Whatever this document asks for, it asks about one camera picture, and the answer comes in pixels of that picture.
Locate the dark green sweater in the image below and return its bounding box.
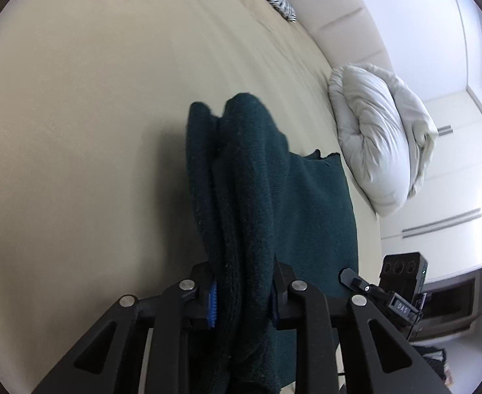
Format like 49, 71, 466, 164
187, 92, 358, 394

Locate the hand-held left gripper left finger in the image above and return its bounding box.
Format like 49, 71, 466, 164
31, 262, 221, 394

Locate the cream bed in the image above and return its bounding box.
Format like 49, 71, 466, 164
0, 0, 383, 394

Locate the white duvet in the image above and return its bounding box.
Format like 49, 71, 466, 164
328, 63, 439, 216

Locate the cream padded headboard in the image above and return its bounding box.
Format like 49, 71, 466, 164
261, 0, 394, 75

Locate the dark cabinet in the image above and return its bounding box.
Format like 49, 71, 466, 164
409, 273, 482, 342

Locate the white wardrobe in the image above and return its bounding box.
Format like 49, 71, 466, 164
380, 88, 482, 285

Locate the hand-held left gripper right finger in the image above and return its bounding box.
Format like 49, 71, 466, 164
271, 259, 451, 394

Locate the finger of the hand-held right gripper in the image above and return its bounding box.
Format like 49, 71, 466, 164
338, 268, 394, 309

